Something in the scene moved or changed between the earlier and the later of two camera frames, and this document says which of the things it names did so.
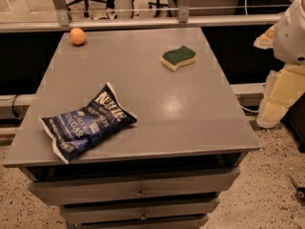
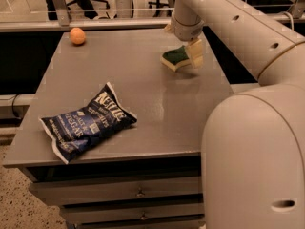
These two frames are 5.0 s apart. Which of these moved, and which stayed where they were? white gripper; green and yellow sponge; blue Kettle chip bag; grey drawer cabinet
Moved: white gripper
Stayed: grey drawer cabinet; blue Kettle chip bag; green and yellow sponge
